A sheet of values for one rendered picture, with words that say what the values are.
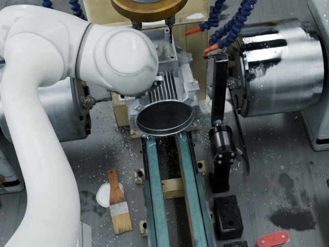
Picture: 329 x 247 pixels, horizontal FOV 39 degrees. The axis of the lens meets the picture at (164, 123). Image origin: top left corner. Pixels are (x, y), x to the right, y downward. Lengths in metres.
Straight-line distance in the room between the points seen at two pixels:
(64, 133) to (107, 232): 0.31
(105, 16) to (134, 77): 0.64
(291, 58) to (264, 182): 0.38
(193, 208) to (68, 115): 0.39
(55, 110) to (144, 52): 0.46
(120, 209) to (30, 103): 0.70
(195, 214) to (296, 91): 0.40
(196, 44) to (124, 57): 0.60
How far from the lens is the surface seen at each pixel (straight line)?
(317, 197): 1.37
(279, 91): 1.18
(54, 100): 1.14
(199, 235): 1.15
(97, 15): 1.36
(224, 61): 1.01
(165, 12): 1.01
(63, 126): 1.17
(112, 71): 0.73
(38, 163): 0.59
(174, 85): 1.17
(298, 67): 1.18
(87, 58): 0.78
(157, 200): 1.19
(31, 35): 0.77
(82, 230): 1.02
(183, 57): 1.25
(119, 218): 1.30
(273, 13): 1.80
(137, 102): 1.14
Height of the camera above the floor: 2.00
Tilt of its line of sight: 55 degrees down
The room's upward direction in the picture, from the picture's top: 6 degrees counter-clockwise
